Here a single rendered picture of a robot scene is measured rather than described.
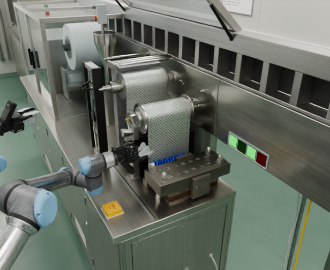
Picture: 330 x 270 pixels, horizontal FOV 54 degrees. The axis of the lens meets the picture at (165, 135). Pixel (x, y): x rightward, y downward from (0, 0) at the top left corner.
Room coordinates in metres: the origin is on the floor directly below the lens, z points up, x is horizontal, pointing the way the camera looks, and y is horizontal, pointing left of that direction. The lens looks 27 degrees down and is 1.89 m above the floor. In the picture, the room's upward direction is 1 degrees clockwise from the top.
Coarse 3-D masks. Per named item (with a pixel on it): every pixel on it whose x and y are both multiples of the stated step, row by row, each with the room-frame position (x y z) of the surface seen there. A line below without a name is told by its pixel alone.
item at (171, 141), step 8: (168, 128) 1.42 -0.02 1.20; (176, 128) 1.44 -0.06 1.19; (184, 128) 1.47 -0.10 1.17; (152, 136) 1.37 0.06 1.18; (160, 136) 1.40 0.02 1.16; (168, 136) 1.42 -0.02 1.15; (176, 136) 1.44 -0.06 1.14; (184, 136) 1.47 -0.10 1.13; (152, 144) 1.37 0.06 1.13; (160, 144) 1.40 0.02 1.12; (168, 144) 1.42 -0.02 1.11; (176, 144) 1.44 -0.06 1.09; (184, 144) 1.47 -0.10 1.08; (160, 152) 1.40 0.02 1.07; (168, 152) 1.42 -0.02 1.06; (176, 152) 1.44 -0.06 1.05; (184, 152) 1.47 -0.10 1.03; (152, 160) 1.37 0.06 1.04; (160, 160) 1.40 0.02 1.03
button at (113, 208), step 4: (108, 204) 1.18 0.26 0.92; (112, 204) 1.18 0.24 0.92; (116, 204) 1.18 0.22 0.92; (104, 208) 1.15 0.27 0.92; (108, 208) 1.15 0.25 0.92; (112, 208) 1.15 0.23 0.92; (116, 208) 1.15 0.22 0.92; (120, 208) 1.15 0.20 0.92; (108, 212) 1.12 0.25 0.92; (112, 212) 1.12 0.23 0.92; (116, 212) 1.13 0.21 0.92; (120, 212) 1.14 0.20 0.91; (108, 216) 1.11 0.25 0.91
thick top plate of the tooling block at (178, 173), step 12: (204, 156) 1.44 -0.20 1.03; (216, 156) 1.43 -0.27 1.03; (156, 168) 1.32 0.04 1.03; (168, 168) 1.32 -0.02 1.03; (180, 168) 1.32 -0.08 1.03; (192, 168) 1.32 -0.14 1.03; (204, 168) 1.32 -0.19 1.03; (216, 168) 1.33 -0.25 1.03; (228, 168) 1.37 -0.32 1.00; (156, 180) 1.22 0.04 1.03; (168, 180) 1.22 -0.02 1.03; (180, 180) 1.22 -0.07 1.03; (156, 192) 1.20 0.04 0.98; (168, 192) 1.19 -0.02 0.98
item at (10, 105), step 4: (8, 100) 1.44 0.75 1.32; (8, 104) 1.42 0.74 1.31; (12, 104) 1.42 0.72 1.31; (16, 104) 1.43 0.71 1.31; (4, 108) 1.43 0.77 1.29; (8, 108) 1.42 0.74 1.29; (12, 108) 1.42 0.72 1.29; (4, 112) 1.42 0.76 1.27; (8, 112) 1.40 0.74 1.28; (12, 112) 1.42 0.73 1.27; (4, 116) 1.41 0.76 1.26; (8, 116) 1.40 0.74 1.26; (0, 120) 1.41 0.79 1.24; (4, 120) 1.39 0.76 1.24; (8, 120) 1.40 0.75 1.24
